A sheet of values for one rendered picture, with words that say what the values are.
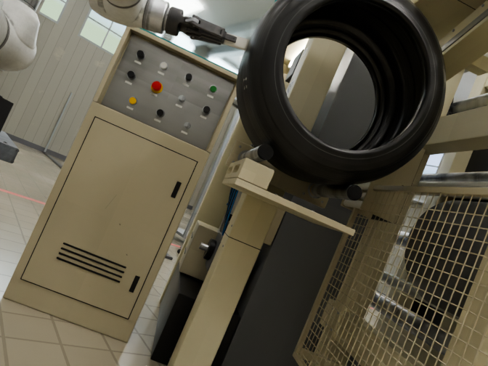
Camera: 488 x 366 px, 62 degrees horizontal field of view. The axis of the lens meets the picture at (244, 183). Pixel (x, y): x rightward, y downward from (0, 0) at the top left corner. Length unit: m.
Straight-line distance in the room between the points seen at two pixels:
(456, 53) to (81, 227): 1.57
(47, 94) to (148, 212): 9.94
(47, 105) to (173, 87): 9.82
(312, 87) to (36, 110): 10.38
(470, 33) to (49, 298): 1.85
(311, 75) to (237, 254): 0.71
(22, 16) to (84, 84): 10.33
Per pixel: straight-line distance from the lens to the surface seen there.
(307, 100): 1.56
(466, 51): 1.58
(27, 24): 1.51
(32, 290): 1.98
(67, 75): 11.73
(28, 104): 11.60
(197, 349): 1.58
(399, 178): 1.60
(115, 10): 1.22
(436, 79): 1.30
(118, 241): 1.85
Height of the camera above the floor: 0.74
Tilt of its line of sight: 3 degrees up
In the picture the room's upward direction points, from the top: 23 degrees clockwise
